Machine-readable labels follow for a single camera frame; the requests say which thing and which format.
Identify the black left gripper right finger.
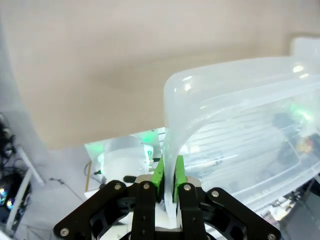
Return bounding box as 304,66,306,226
172,154,281,240

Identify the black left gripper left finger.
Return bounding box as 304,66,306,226
53,154,166,240

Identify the translucent plastic container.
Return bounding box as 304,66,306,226
162,37,320,228

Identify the black computer with coloured lights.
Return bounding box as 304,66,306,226
0,173,32,216

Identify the thin grey floor cable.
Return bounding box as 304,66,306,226
49,176,87,202

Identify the white metal stand frame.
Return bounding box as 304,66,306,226
6,147,46,232

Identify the black cable bundle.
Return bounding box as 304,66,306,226
0,112,17,166

